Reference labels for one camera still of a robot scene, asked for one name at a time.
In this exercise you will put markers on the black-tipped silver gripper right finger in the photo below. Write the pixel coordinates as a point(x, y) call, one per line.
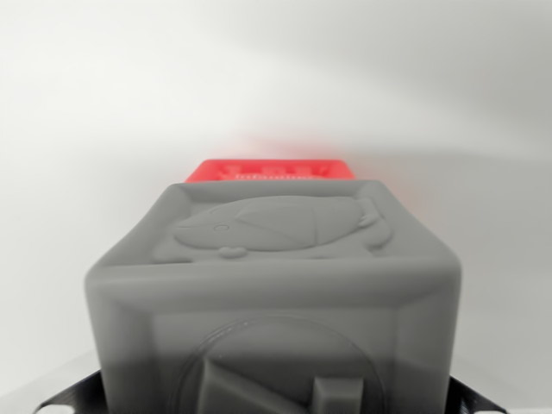
point(474, 394)

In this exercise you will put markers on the red embossed rubber cube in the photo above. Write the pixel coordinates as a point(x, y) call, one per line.
point(267, 170)

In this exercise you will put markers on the black-tipped silver gripper left finger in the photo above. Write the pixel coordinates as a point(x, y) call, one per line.
point(75, 394)

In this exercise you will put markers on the grey embossed rubber cube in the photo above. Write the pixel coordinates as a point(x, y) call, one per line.
point(276, 280)

